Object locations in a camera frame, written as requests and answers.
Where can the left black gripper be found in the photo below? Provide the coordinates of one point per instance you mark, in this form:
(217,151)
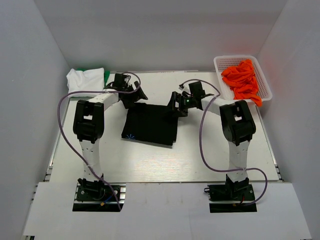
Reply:
(138,94)

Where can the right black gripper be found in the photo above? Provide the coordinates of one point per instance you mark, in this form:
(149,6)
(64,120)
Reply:
(178,97)

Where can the black t-shirt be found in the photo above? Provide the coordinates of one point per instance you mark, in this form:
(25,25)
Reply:
(150,123)

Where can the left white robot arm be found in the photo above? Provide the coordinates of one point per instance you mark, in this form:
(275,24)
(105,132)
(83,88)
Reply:
(89,120)

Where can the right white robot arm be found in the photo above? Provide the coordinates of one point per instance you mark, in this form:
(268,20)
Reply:
(238,128)

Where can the green folded t-shirt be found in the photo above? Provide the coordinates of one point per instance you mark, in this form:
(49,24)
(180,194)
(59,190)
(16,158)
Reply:
(106,74)

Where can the white folded t-shirt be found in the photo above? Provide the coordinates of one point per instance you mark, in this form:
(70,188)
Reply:
(88,80)

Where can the white plastic mesh basket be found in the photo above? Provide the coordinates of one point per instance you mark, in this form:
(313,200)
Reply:
(223,62)

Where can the orange crumpled t-shirt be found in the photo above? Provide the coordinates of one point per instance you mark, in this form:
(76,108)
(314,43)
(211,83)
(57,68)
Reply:
(241,79)

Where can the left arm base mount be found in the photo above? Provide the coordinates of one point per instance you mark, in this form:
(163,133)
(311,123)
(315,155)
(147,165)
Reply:
(101,201)

